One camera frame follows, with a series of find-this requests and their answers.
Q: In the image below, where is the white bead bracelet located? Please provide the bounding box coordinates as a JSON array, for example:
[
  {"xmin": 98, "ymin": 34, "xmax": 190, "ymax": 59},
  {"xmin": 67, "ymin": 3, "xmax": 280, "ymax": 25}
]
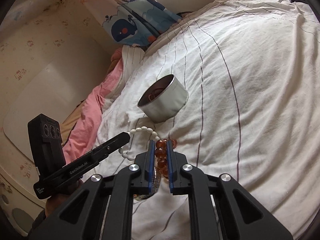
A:
[{"xmin": 118, "ymin": 126, "xmax": 161, "ymax": 163}]

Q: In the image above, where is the blue whale curtain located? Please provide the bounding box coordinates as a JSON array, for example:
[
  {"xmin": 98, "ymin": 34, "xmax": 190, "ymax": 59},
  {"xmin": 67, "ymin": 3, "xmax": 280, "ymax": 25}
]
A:
[{"xmin": 102, "ymin": 0, "xmax": 182, "ymax": 47}]

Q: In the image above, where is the amber bead bracelet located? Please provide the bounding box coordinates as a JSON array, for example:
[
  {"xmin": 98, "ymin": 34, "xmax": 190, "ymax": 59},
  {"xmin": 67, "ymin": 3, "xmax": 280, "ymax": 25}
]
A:
[{"xmin": 154, "ymin": 138, "xmax": 179, "ymax": 181}]

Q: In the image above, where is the white striped bed sheet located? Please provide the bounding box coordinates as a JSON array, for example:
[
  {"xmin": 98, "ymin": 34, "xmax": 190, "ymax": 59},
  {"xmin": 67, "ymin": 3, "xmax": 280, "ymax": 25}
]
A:
[{"xmin": 94, "ymin": 0, "xmax": 319, "ymax": 239}]

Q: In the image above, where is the round silver metal tin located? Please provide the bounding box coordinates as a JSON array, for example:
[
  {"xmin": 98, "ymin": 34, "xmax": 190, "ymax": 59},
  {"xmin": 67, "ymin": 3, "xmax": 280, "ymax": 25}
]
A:
[{"xmin": 137, "ymin": 74, "xmax": 189, "ymax": 124}]

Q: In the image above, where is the person's left hand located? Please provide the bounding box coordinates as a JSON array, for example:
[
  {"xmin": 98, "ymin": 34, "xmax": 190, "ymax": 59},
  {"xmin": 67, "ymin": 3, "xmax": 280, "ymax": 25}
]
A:
[{"xmin": 45, "ymin": 179, "xmax": 84, "ymax": 217}]

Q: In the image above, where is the pink blanket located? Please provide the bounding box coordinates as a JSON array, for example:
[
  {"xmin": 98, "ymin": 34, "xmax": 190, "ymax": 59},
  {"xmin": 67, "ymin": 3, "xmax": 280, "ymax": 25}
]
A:
[{"xmin": 60, "ymin": 48, "xmax": 123, "ymax": 163}]

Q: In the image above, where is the black camera box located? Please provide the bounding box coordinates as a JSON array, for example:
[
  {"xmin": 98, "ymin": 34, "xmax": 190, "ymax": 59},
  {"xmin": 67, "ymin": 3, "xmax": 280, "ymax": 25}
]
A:
[{"xmin": 28, "ymin": 114, "xmax": 66, "ymax": 176}]

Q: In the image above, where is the wide silver patterned bangle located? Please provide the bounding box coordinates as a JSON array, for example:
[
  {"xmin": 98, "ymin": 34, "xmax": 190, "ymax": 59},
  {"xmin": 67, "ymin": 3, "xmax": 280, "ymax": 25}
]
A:
[{"xmin": 133, "ymin": 168, "xmax": 162, "ymax": 201}]

